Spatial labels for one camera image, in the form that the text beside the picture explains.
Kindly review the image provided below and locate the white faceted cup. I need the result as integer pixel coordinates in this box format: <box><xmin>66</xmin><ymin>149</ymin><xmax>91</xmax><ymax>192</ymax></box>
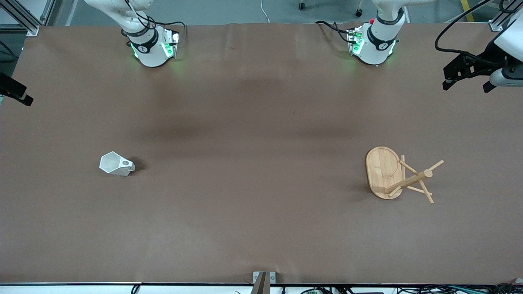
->
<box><xmin>99</xmin><ymin>151</ymin><xmax>136</xmax><ymax>176</ymax></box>

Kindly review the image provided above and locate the wooden cup rack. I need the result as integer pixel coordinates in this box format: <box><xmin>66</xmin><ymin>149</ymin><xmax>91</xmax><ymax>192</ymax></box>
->
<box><xmin>365</xmin><ymin>146</ymin><xmax>445</xmax><ymax>204</ymax></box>

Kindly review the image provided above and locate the brown table cover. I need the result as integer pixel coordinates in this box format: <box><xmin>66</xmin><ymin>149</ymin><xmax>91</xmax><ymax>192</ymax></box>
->
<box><xmin>0</xmin><ymin>22</ymin><xmax>523</xmax><ymax>285</ymax></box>

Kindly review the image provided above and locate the aluminium frame post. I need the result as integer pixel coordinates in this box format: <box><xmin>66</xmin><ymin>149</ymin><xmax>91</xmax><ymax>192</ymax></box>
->
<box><xmin>0</xmin><ymin>0</ymin><xmax>66</xmax><ymax>36</ymax></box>
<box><xmin>489</xmin><ymin>0</ymin><xmax>523</xmax><ymax>32</ymax></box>

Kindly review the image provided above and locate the black left base cable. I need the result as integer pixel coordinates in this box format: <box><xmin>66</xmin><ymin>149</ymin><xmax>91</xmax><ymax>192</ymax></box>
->
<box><xmin>315</xmin><ymin>20</ymin><xmax>353</xmax><ymax>43</ymax></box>

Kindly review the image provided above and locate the black base cable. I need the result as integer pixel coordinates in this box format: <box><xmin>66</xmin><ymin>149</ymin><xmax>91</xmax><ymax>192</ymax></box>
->
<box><xmin>147</xmin><ymin>16</ymin><xmax>187</xmax><ymax>39</ymax></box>
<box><xmin>315</xmin><ymin>20</ymin><xmax>353</xmax><ymax>43</ymax></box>

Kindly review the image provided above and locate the black right base cable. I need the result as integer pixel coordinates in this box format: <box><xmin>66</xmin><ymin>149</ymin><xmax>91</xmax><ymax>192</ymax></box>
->
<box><xmin>147</xmin><ymin>16</ymin><xmax>187</xmax><ymax>39</ymax></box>

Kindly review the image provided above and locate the cable bundle under table edge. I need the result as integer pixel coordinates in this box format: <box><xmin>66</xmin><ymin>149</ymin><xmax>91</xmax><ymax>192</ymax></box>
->
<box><xmin>282</xmin><ymin>285</ymin><xmax>523</xmax><ymax>294</ymax></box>

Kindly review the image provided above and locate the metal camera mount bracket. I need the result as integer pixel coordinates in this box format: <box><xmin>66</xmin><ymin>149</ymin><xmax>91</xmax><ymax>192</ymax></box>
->
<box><xmin>252</xmin><ymin>271</ymin><xmax>277</xmax><ymax>294</ymax></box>

